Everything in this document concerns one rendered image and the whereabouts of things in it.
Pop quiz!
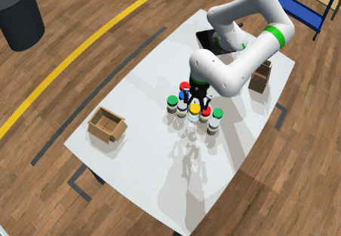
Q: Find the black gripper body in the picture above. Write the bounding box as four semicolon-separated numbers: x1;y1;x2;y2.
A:
189;87;207;99

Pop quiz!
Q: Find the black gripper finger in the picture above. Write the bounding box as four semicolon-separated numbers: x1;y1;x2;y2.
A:
198;94;212;117
183;87;195;113

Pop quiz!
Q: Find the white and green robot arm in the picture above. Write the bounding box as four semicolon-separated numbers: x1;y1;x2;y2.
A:
189;0;295;97

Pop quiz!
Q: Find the green-capped bottle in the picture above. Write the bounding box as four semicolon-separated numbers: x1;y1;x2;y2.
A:
167;95;178;115
211;108;223;121

